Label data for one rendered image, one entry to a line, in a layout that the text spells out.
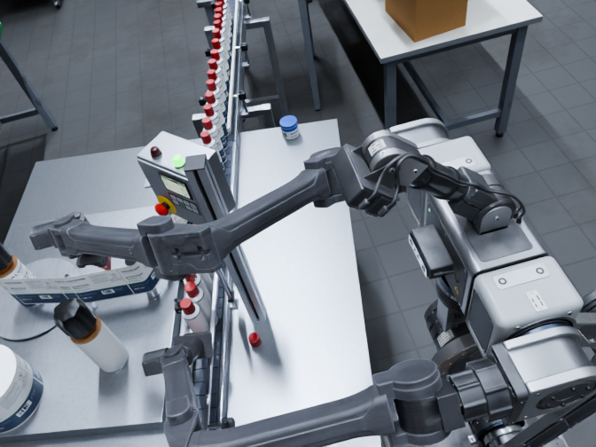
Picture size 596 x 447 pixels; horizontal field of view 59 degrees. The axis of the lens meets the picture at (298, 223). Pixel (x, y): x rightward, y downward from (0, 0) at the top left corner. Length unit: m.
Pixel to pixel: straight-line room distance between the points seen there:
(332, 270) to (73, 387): 0.84
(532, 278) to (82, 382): 1.28
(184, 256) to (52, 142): 3.31
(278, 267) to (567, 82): 2.60
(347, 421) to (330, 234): 1.05
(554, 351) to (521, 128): 2.68
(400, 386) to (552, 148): 2.66
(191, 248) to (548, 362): 0.56
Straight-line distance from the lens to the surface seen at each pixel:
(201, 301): 1.49
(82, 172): 2.37
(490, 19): 2.86
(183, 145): 1.23
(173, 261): 0.91
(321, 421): 0.82
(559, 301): 0.86
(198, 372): 1.57
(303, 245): 1.77
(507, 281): 0.86
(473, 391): 0.82
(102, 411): 1.63
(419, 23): 2.66
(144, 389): 1.61
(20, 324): 1.91
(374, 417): 0.82
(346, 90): 3.72
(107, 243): 1.07
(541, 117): 3.54
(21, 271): 1.82
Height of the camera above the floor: 2.24
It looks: 50 degrees down
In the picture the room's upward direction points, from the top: 13 degrees counter-clockwise
